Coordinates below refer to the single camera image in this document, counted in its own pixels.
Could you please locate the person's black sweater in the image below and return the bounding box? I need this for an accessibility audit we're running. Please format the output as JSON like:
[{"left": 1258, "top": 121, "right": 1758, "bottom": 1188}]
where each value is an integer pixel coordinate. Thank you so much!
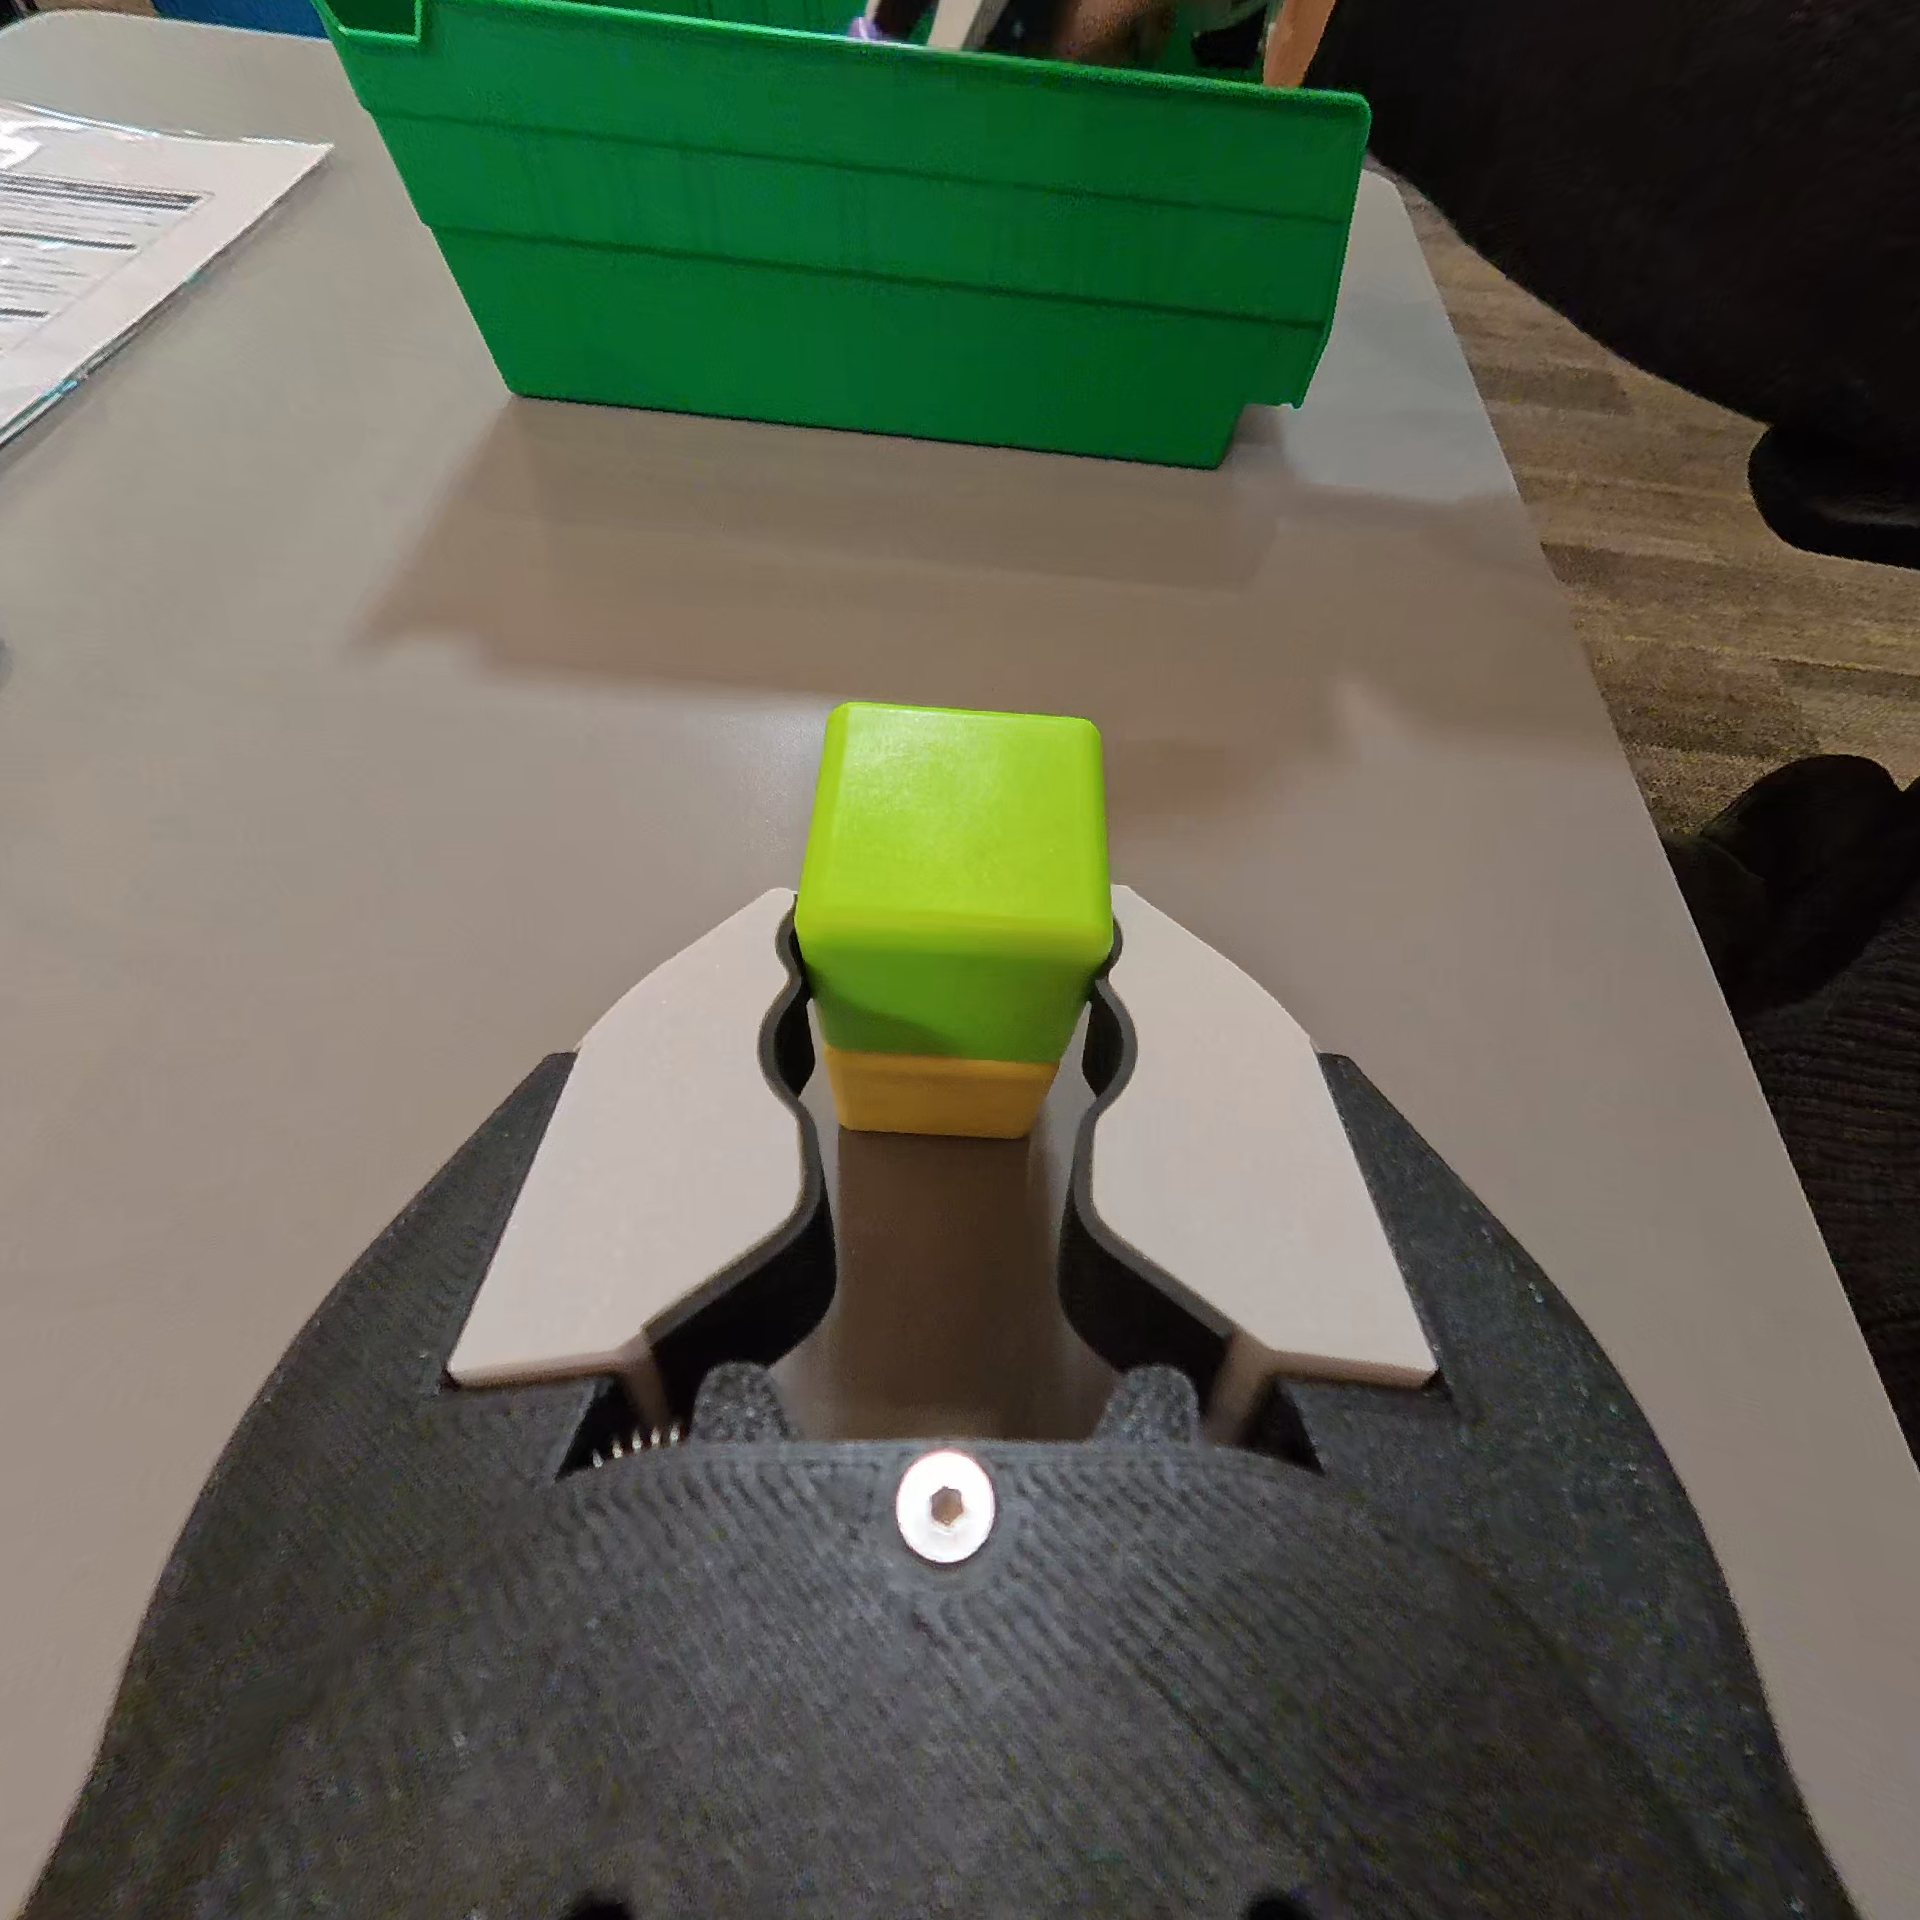
[{"left": 1662, "top": 757, "right": 1920, "bottom": 1480}]

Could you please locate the black chair armrest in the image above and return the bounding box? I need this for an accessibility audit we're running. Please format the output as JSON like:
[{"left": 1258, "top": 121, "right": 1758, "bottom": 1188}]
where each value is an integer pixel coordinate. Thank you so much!
[{"left": 1747, "top": 421, "right": 1920, "bottom": 571}]

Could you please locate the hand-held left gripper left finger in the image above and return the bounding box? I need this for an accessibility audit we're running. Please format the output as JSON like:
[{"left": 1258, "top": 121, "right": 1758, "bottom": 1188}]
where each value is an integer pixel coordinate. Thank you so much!
[{"left": 441, "top": 885, "right": 838, "bottom": 1426}]

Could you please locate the yellow cube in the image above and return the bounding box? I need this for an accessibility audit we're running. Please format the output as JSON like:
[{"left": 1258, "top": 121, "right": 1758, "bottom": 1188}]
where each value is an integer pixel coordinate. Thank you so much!
[{"left": 817, "top": 1050, "right": 1062, "bottom": 1137}]

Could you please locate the grey desk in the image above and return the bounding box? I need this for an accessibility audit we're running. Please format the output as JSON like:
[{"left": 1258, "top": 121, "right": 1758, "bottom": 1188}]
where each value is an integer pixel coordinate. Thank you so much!
[{"left": 0, "top": 6, "right": 1920, "bottom": 1920}]

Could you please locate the lime green cube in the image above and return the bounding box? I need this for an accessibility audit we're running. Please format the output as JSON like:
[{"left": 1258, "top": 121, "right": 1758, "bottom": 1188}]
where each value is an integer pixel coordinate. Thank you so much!
[{"left": 791, "top": 701, "right": 1120, "bottom": 1065}]

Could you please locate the green plastic bin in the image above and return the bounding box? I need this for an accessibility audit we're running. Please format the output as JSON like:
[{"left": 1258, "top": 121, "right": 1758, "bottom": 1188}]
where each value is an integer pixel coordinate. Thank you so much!
[{"left": 312, "top": 0, "right": 1375, "bottom": 470}]

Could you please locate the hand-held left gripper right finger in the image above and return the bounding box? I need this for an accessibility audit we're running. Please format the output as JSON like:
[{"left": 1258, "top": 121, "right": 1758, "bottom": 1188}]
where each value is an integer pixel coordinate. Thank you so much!
[{"left": 1059, "top": 883, "right": 1442, "bottom": 1445}]

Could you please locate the laminated paper sheet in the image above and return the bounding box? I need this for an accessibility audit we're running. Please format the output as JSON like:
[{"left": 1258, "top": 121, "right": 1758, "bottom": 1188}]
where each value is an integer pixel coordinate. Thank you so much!
[{"left": 0, "top": 104, "right": 336, "bottom": 445}]

